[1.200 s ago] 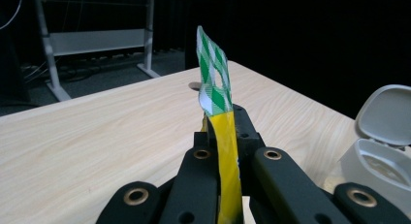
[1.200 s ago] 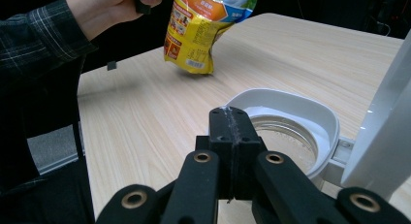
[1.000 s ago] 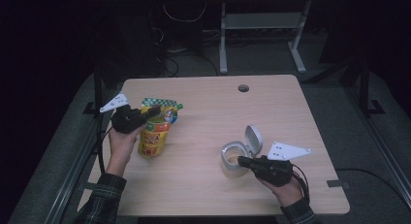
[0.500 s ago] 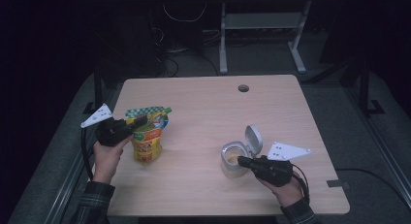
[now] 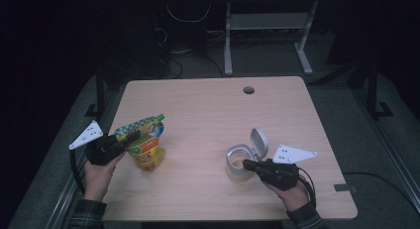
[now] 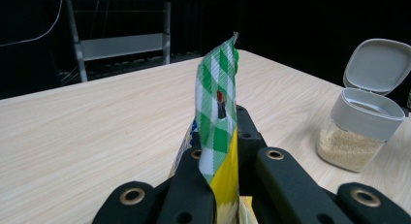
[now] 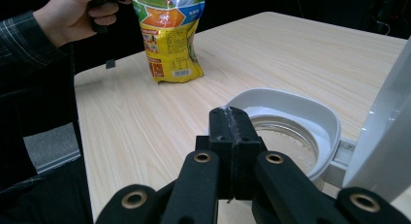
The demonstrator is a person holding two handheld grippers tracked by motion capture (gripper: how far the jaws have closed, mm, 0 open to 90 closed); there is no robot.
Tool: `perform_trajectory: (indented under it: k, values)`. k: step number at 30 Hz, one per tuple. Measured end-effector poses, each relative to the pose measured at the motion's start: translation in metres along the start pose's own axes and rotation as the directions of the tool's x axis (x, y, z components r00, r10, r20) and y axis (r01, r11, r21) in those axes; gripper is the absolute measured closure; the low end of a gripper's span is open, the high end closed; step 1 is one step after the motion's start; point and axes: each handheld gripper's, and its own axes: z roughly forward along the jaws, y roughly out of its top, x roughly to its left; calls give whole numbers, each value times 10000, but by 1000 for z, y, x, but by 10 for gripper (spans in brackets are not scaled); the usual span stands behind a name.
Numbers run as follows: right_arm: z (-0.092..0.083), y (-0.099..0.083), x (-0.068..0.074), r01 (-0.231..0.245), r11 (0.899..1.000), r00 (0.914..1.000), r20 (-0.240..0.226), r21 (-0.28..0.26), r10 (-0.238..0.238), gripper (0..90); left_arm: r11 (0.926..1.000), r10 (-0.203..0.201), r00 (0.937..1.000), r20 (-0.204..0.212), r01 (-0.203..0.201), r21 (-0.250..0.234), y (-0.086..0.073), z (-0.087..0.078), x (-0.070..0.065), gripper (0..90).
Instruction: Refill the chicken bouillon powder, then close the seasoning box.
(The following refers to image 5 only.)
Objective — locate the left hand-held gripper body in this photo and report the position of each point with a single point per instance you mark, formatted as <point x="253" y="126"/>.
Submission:
<point x="102" y="148"/>

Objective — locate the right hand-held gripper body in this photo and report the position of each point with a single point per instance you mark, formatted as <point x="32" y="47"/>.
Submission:
<point x="280" y="172"/>

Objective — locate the grey lidded clear jar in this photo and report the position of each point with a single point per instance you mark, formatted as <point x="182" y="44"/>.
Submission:
<point x="242" y="156"/>

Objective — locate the yellow spouted snack pouch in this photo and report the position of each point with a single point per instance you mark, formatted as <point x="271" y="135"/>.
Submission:
<point x="145" y="146"/>

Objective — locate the person's right hand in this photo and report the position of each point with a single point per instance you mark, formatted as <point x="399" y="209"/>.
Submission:
<point x="292" y="196"/>

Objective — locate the person's left hand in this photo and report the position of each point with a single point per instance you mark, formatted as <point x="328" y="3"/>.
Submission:
<point x="99" y="177"/>

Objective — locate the black metal stand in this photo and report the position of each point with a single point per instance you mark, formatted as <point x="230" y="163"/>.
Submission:
<point x="100" y="90"/>
<point x="373" y="90"/>

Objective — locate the dark tape piece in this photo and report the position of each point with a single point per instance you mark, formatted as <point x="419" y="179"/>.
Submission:
<point x="345" y="188"/>

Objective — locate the metal floor rail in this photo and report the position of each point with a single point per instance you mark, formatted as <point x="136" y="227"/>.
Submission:
<point x="386" y="139"/>
<point x="62" y="202"/>

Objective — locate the grey metal desk frame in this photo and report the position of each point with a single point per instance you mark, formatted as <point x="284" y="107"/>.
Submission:
<point x="269" y="21"/>

